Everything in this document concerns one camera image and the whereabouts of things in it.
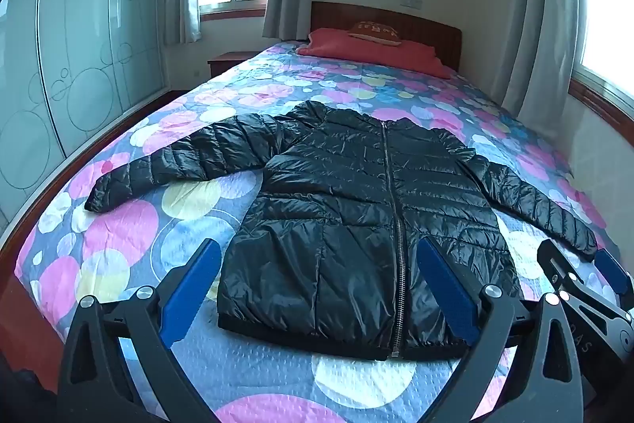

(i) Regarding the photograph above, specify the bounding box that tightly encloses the small embroidered cushion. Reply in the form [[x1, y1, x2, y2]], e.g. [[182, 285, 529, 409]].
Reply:
[[348, 21, 403, 43]]

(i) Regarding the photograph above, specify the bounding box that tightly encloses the wooden nightstand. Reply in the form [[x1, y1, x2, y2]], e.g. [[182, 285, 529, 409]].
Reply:
[[207, 51, 262, 80]]

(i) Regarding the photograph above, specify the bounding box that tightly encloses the wooden headboard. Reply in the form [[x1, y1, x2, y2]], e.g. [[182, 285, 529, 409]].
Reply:
[[0, 2, 464, 404]]

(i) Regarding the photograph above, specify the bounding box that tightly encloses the circle-patterned bedspread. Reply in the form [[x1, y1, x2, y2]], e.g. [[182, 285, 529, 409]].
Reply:
[[15, 39, 622, 423]]

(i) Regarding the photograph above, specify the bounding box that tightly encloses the black puffer jacket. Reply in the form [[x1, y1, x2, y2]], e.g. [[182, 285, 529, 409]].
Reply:
[[84, 100, 600, 362]]

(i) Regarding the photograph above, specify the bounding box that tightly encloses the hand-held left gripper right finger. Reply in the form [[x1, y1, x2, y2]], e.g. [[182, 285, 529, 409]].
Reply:
[[416, 237, 585, 423]]

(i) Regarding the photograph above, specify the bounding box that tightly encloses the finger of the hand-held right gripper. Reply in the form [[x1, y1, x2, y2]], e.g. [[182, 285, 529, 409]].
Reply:
[[593, 249, 634, 312], [537, 239, 588, 303]]

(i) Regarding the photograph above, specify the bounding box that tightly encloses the red pillow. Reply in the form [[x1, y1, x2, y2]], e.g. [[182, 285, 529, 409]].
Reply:
[[296, 27, 453, 79]]

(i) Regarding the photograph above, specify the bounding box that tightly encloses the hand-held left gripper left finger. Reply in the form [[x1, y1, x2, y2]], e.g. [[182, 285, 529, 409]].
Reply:
[[57, 239, 222, 423]]

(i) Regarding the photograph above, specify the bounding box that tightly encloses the frosted glass wardrobe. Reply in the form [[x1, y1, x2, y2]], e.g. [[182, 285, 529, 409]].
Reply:
[[0, 0, 173, 226]]

